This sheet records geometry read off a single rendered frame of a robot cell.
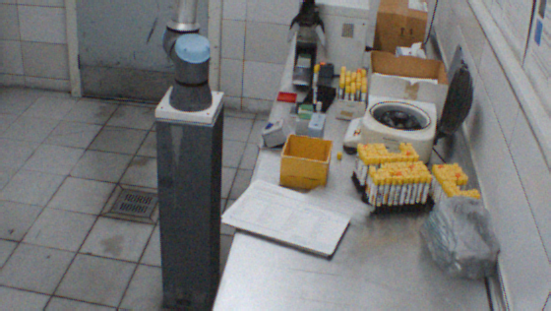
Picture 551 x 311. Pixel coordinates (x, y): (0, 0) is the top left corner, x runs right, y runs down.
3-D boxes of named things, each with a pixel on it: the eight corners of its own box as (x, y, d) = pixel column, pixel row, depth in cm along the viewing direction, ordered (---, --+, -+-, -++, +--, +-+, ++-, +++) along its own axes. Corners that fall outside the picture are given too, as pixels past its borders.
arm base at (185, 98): (161, 106, 216) (161, 80, 211) (181, 90, 229) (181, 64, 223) (201, 115, 213) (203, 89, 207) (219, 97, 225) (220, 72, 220)
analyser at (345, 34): (299, 46, 281) (304, -19, 265) (361, 54, 279) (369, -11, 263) (291, 73, 254) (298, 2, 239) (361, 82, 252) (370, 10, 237)
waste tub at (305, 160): (285, 162, 196) (288, 133, 191) (330, 169, 194) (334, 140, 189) (277, 185, 185) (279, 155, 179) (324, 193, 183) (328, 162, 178)
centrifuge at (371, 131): (352, 122, 221) (356, 90, 215) (435, 140, 215) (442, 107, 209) (338, 155, 201) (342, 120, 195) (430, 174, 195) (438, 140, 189)
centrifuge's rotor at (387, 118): (377, 118, 213) (380, 99, 210) (422, 128, 210) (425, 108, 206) (370, 140, 200) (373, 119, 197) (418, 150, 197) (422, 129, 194)
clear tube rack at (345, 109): (336, 93, 241) (338, 76, 237) (363, 96, 240) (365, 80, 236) (335, 118, 223) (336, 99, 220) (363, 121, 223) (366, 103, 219)
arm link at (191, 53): (179, 85, 209) (180, 46, 202) (168, 69, 219) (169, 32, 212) (214, 81, 213) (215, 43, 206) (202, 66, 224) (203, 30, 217)
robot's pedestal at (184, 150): (163, 307, 259) (154, 119, 214) (174, 277, 276) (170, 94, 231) (210, 315, 258) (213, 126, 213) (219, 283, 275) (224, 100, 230)
